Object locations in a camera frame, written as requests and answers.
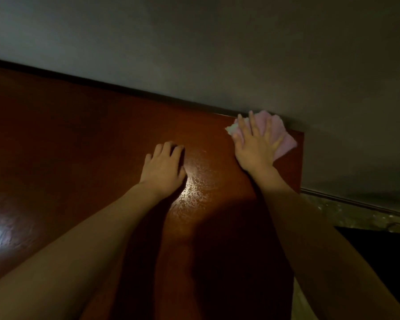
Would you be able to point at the person's right hand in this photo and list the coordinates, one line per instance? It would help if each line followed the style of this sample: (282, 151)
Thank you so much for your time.
(257, 148)

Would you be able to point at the person's left hand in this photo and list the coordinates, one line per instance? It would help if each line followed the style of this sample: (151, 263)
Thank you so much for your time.
(162, 173)

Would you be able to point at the black low cabinet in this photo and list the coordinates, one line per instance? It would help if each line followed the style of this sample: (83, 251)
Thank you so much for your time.
(380, 263)

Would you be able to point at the person's right forearm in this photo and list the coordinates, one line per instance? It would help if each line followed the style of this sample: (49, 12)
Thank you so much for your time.
(333, 256)

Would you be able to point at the pink cleaning cloth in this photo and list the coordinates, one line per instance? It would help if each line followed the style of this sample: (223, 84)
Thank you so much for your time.
(285, 140)

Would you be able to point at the person's left forearm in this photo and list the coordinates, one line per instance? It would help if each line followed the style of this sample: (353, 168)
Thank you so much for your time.
(66, 263)

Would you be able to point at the reddish wooden desk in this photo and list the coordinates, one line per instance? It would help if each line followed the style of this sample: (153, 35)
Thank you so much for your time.
(66, 130)

